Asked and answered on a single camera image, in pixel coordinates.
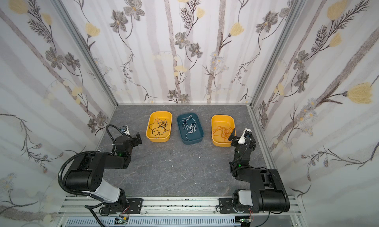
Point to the right yellow plastic tray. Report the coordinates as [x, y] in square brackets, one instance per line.
[222, 126]

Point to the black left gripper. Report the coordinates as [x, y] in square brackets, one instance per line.
[135, 139]

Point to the left yellow plastic tray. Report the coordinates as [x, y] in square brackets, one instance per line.
[159, 126]

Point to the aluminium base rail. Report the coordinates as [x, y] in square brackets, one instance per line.
[203, 211]

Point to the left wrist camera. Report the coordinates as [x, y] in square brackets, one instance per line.
[125, 130]

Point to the teal plastic tray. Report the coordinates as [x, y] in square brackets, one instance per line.
[190, 128]

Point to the yellow plastic tray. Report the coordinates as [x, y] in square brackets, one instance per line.
[222, 126]
[159, 126]

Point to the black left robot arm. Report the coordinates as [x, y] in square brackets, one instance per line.
[83, 173]

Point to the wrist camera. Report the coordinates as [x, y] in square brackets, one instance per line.
[125, 130]
[246, 138]

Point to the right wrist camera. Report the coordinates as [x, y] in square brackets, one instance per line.
[246, 138]

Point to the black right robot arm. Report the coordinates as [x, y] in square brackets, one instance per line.
[266, 190]

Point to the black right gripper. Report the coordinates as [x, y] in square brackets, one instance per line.
[235, 136]

